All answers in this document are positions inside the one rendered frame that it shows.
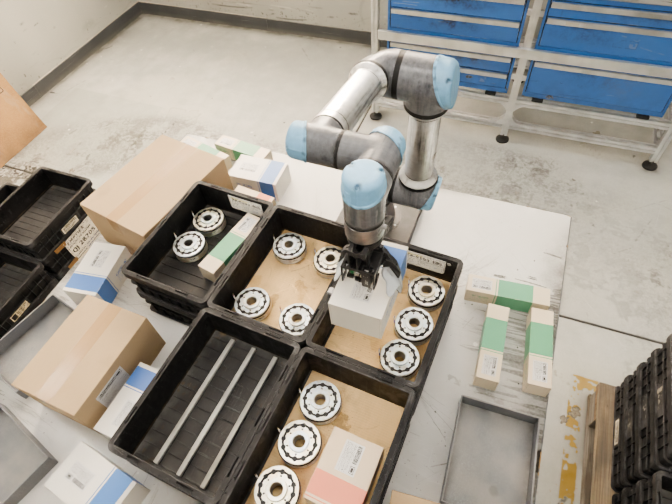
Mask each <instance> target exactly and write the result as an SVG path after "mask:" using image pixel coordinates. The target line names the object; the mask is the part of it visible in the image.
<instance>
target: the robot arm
mask: <svg viewBox="0 0 672 504"><path fill-rule="evenodd" d="M459 81H460V67H459V63H458V61H457V60H456V59H454V58H450V57H446V56H444V55H434V54H428V53H422V52H416V51H410V50H403V49H397V48H394V49H385V50H382V51H379V52H376V53H373V54H371V55H369V56H367V57H365V58H364V59H362V60H361V61H359V62H358V63H357V64H356V65H355V66H354V67H353V68H352V70H351V71H350V74H349V78H348V81H347V82H346V83H345V84H344V85H343V86H342V87H341V88H340V90H339V91H338V92H337V93H336V94H335V95H334V96H333V97H332V99H331V100H330V101H329V102H328V103H327V104H326V105H325V106H324V108H323V109H322V110H321V111H320V112H319V113H318V114H317V115H316V117H315V118H314V119H313V120H312V121H311V122H307V121H306V120H305V121H300V120H295V121H293V122H292V123H291V125H290V126H289V128H288V131H287V134H286V139H285V148H286V152H287V154H288V156H289V157H290V158H292V159H296V160H300V161H303V162H304V163H307V162H308V163H312V164H316V165H321V166H325V167H329V168H334V169H337V170H341V171H343V172H342V175H341V186H340V190H341V196H342V201H343V213H344V228H345V235H346V236H347V241H348V243H349V244H347V245H345V246H344V247H343V249H342V251H341V254H340V258H339V261H338V263H337V267H336V274H335V277H334V281H336V280H337V279H338V278H339V276H340V275H341V277H342V281H344V278H345V276H346V274H347V277H349V278H352V279H354V278H355V281H358V282H362V286H364V287H368V288H370V287H371V284H372V283H373V290H375V287H376V285H377V282H378V279H379V276H380V273H378V271H379V269H380V266H381V265H383V267H382V270H381V275H382V277H383V279H384V280H385V282H386V294H387V295H388V297H391V296H392V295H393V294H394V292H395V291H396V290H397V291H398V292H399V293H401V291H402V286H403V285H402V277H401V270H400V267H399V264H398V262H397V260H396V259H395V258H394V257H393V256H392V255H391V254H390V253H389V251H388V249H386V248H385V247H384V245H382V244H381V243H382V241H383V238H384V236H385V235H386V234H387V233H388V231H389V230H390V229H391V228H392V224H393V221H394V219H395V208H394V205H393V203H395V204H399V205H404V206H408V207H412V208H416V209H418V210H425V211H429V210H431V209H432V208H433V205H434V203H435V200H436V197H437V195H438V192H439V189H440V186H441V183H442V177H441V176H439V175H438V173H437V170H436V168H435V167H434V163H435V156H436V150H437V143H438V136H439V129H440V123H441V117H442V116H444V115H445V114H446V112H447V111H448V109H452V108H453V107H454V105H455V102H456V99H457V95H458V87H459ZM381 97H385V98H392V99H396V100H401V101H403V106H404V110H405V112H406V113H407V114H408V129H407V143H406V141H405V138H404V137H403V135H402V134H401V133H400V132H399V131H398V130H397V129H395V128H393V127H391V126H380V127H376V128H375V129H373V130H372V132H370V133H369V135H368V134H363V133H359V132H354V131H352V130H353V129H354V127H355V126H356V125H357V123H358V122H359V121H360V119H361V118H362V116H363V115H364V114H365V112H366V111H367V110H368V108H369V107H370V105H371V104H372V103H373V102H375V101H377V100H379V99H380V98H381ZM405 149H406V157H405V164H404V165H403V166H402V167H399V166H400V165H401V164H402V161H403V155H404V152H405ZM344 270H345V271H344ZM347 270H349V271H348V273H347ZM343 271H344V274H343Z"/></svg>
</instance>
